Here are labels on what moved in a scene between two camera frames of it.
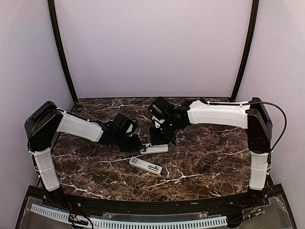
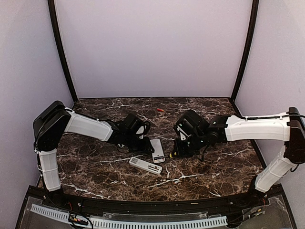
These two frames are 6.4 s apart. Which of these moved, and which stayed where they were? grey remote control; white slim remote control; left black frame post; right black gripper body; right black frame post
Moved: grey remote control; right black gripper body
Stayed: left black frame post; right black frame post; white slim remote control
